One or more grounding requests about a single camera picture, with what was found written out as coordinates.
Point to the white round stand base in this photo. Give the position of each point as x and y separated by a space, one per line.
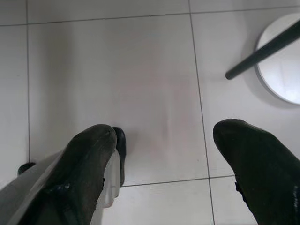
281 77

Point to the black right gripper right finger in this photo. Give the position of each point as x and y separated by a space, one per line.
264 173

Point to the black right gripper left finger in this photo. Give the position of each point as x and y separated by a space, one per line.
75 178

